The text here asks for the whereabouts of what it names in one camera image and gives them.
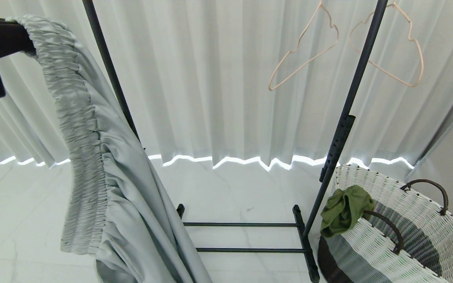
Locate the pale grey shorts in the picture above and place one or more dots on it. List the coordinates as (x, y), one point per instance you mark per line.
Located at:
(132, 196)

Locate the pink clothes hanger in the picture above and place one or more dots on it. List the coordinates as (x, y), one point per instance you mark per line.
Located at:
(387, 68)
(303, 65)

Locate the black clothes rack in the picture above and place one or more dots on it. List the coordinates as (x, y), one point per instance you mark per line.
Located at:
(342, 133)

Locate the white laundry basket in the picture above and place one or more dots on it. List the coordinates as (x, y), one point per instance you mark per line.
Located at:
(419, 220)

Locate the white curtain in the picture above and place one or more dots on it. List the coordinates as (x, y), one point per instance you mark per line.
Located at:
(218, 78)

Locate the green garment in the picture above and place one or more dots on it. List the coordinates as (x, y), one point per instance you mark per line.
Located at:
(346, 212)

